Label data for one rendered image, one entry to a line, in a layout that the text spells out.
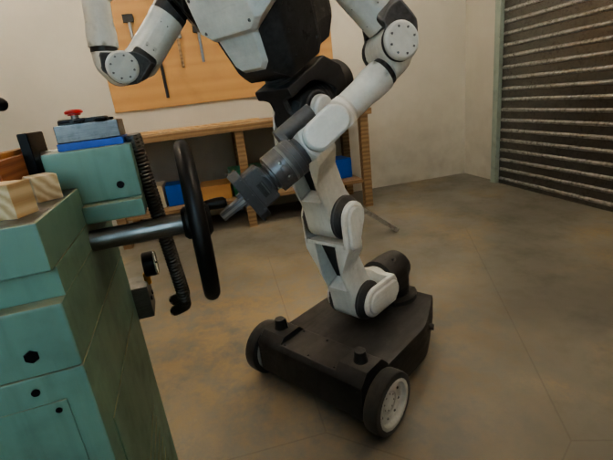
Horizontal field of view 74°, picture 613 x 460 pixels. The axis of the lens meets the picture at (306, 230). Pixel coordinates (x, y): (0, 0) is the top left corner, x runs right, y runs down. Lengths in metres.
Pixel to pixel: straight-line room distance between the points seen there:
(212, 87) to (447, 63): 2.34
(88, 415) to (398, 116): 4.03
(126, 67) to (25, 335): 0.75
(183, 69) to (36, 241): 3.46
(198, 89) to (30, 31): 1.34
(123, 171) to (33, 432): 0.40
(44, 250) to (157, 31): 0.79
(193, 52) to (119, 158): 3.24
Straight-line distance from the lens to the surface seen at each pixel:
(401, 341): 1.47
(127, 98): 3.98
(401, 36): 0.93
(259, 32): 1.03
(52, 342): 0.60
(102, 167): 0.76
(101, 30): 1.21
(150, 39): 1.21
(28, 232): 0.55
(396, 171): 4.42
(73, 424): 0.66
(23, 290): 0.60
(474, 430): 1.44
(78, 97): 4.08
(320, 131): 0.84
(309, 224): 1.31
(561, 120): 3.71
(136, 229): 0.74
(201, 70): 3.94
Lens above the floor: 1.00
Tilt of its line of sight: 18 degrees down
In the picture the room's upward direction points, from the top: 7 degrees counter-clockwise
